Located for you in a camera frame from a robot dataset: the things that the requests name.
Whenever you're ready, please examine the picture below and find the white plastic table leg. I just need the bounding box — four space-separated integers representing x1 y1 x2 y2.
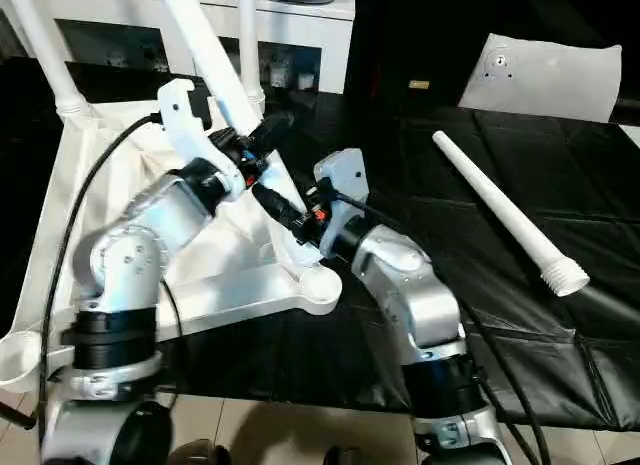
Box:
432 129 592 298
157 0 322 269
236 0 267 107
4 0 100 120

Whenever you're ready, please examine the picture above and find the white plastic table top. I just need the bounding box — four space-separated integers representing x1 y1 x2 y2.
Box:
0 92 344 392

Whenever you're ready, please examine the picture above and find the white cabinet with glass doors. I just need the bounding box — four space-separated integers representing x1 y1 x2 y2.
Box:
0 0 357 95

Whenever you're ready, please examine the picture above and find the black cabinet with gold label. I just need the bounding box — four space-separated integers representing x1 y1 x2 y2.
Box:
343 0 494 111

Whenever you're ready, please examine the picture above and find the black work mat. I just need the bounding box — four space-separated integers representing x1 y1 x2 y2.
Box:
0 54 640 432

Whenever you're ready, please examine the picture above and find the dark brown rounded object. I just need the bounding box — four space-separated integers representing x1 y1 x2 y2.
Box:
170 438 232 465
323 447 377 465

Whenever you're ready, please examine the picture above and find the grey curtain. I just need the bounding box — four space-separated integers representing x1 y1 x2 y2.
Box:
0 7 32 61

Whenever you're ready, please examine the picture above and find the black metal rod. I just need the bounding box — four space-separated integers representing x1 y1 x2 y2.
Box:
0 402 37 430

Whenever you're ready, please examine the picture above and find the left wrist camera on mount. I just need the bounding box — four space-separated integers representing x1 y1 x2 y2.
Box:
156 78 247 202

